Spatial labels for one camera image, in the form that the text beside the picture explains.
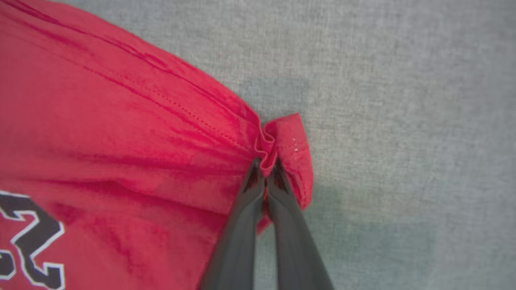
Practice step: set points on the grey fabric sofa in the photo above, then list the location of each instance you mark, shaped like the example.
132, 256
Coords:
403, 141

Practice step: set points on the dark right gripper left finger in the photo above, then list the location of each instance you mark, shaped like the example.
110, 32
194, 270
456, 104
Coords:
238, 241

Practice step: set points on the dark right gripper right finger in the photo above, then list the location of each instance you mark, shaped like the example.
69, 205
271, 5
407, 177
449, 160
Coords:
294, 249

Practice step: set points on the red jersey garment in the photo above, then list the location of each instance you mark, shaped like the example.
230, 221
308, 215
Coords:
121, 141

